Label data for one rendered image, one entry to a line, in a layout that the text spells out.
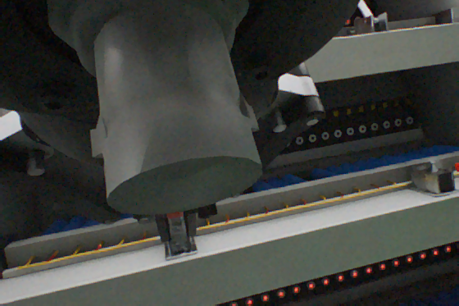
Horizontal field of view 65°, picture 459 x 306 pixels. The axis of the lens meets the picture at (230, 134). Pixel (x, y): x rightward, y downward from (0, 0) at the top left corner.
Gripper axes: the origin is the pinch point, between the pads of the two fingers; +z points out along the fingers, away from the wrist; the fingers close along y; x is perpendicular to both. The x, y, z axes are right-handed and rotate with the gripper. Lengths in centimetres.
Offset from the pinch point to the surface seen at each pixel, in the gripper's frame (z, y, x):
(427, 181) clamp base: 7.8, 25.6, -0.5
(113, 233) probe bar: 11.0, -6.0, 1.8
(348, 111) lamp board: 19.1, 27.7, 14.3
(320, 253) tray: 7.7, 12.1, -4.7
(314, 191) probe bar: 10.8, 14.8, 1.7
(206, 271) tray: 7.2, 1.8, -3.9
